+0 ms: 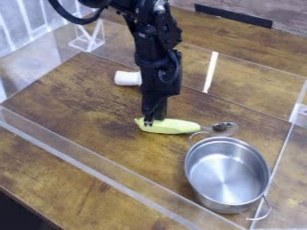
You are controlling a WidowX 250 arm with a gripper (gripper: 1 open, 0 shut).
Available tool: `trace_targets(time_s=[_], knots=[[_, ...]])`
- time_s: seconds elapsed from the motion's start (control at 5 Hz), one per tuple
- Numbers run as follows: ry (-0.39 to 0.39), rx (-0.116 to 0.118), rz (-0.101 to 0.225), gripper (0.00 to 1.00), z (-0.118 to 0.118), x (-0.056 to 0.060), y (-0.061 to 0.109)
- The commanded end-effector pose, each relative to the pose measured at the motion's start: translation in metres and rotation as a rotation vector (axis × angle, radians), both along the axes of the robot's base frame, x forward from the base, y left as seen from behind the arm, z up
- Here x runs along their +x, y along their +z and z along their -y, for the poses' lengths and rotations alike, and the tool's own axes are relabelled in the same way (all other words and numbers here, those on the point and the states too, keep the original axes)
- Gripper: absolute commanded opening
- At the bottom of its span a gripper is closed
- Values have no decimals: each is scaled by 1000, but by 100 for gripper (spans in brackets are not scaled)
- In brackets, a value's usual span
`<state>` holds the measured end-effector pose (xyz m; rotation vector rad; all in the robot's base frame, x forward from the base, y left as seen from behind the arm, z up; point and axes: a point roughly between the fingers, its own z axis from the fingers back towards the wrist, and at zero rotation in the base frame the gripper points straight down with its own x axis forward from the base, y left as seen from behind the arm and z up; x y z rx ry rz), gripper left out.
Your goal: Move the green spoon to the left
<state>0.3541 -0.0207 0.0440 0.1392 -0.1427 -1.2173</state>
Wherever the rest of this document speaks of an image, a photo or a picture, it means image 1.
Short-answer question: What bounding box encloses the clear acrylic triangle bracket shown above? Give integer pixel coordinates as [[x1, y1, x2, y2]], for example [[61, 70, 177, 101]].
[[67, 19, 105, 52]]

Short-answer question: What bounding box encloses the black bar on table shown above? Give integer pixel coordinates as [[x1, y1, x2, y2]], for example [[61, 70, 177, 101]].
[[194, 4, 273, 29]]

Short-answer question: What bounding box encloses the stainless steel pot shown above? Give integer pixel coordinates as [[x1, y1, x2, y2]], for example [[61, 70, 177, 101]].
[[182, 131, 272, 221]]

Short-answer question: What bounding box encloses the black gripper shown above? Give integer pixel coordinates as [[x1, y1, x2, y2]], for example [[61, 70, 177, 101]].
[[134, 35, 181, 126]]

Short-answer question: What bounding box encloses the black cable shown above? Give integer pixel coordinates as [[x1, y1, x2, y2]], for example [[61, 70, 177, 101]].
[[46, 0, 105, 26]]

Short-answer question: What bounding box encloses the clear acrylic enclosure panel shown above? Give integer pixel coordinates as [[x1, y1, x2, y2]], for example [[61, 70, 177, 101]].
[[1, 22, 307, 230]]

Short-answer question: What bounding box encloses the toy mushroom brown cap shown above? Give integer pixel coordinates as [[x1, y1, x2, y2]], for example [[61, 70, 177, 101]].
[[113, 71, 141, 86]]

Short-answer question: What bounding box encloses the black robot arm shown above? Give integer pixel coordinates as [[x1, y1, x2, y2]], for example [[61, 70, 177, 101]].
[[77, 0, 182, 126]]

